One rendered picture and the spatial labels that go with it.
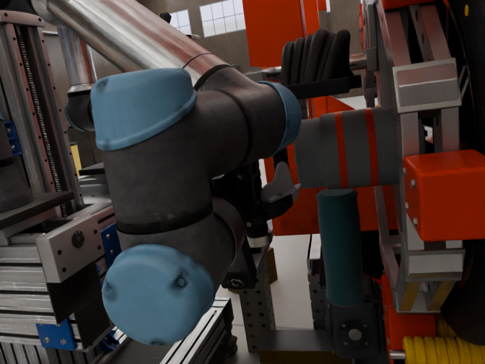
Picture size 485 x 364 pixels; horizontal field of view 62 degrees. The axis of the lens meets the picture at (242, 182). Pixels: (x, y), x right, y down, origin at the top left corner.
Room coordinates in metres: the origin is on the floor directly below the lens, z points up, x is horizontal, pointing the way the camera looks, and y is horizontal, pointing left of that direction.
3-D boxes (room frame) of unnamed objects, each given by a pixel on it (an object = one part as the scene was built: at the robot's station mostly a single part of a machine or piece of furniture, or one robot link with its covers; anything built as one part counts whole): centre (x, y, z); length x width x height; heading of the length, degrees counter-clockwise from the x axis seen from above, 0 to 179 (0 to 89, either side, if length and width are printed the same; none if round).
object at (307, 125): (0.72, -0.21, 0.85); 0.21 x 0.14 x 0.14; 76
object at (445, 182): (0.39, -0.21, 0.85); 0.09 x 0.08 x 0.07; 166
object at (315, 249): (2.46, -0.52, 0.28); 2.47 x 0.09 x 0.22; 166
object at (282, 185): (0.53, -0.06, 0.85); 0.09 x 0.03 x 0.06; 130
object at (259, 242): (0.59, -0.01, 0.83); 0.04 x 0.04 x 0.16
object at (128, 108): (0.32, 0.05, 0.95); 0.11 x 0.08 x 0.11; 142
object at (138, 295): (0.30, 0.06, 0.85); 0.11 x 0.08 x 0.09; 166
